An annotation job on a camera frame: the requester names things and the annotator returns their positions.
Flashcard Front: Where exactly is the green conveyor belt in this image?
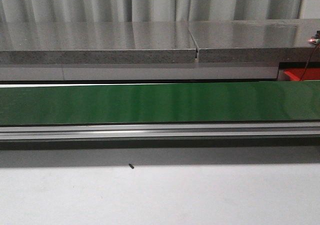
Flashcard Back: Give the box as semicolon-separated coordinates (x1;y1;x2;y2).
0;80;320;126

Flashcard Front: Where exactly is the grey stone counter slab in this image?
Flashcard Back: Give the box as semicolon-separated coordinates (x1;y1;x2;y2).
0;19;320;65

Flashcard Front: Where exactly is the red plate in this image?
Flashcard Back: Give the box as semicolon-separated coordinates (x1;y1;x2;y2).
284;68;320;81

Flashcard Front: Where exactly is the small green circuit board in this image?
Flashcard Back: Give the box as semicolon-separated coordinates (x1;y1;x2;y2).
308;37;320;45

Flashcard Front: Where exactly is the grey pleated curtain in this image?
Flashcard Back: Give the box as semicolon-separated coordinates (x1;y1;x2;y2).
0;0;320;23

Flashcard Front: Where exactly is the aluminium conveyor frame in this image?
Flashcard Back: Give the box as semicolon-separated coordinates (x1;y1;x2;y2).
0;84;320;141

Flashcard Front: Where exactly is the red black wire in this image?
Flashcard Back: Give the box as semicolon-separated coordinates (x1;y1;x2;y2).
299;43;320;82

